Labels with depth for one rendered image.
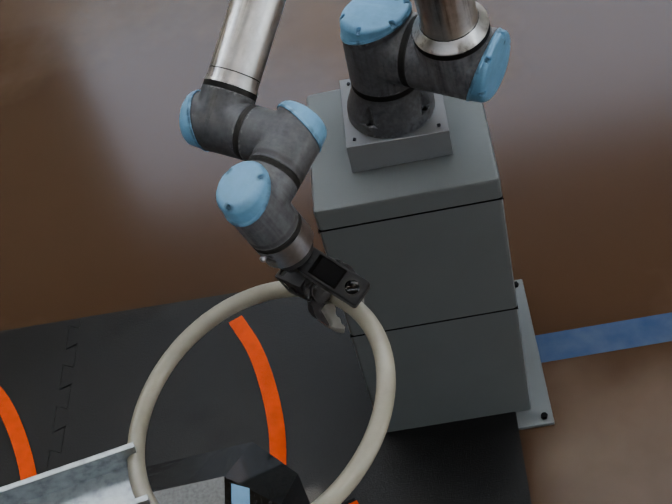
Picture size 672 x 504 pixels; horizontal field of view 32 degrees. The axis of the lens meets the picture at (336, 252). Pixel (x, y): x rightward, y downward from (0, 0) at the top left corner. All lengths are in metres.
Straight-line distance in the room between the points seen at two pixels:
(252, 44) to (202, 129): 0.16
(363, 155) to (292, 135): 0.73
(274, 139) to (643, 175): 2.03
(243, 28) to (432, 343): 1.19
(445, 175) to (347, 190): 0.21
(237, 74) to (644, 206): 1.93
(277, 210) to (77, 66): 2.98
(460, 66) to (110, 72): 2.49
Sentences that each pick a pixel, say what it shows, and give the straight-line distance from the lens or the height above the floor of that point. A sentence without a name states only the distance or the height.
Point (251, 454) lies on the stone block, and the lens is 2.41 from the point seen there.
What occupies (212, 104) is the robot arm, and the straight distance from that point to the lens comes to 1.88.
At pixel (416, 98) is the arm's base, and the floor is 0.99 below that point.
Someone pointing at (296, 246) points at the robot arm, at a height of 1.28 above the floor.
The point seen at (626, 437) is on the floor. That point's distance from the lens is 3.07.
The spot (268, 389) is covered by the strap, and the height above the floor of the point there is 0.02.
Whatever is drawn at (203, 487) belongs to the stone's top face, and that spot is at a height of 0.80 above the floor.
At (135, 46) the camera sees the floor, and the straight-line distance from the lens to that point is 4.68.
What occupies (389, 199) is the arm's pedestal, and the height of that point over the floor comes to 0.85.
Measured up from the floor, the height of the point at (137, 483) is 1.01.
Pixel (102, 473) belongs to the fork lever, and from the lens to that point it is 2.03.
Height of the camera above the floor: 2.56
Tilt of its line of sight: 46 degrees down
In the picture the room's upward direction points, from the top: 16 degrees counter-clockwise
